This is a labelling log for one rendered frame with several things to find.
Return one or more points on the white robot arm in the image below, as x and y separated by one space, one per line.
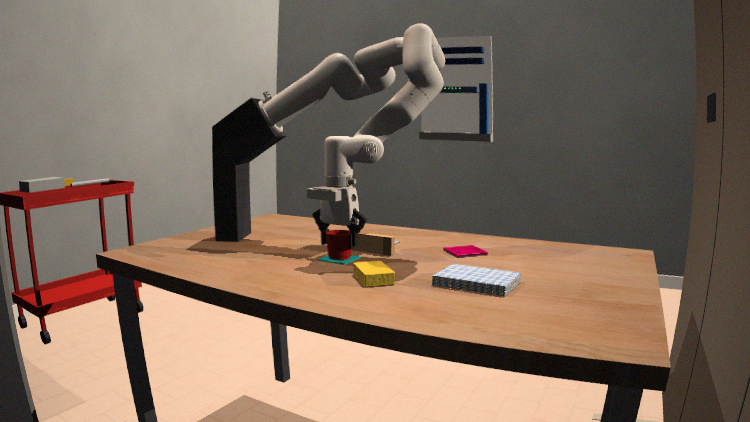
376 64

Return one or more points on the pink square coaster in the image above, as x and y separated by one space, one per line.
465 251

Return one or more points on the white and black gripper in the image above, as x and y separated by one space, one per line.
344 212

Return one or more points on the blue and white checkered cloth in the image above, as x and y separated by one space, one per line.
477 279

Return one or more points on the yellow sponge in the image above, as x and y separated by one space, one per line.
374 273

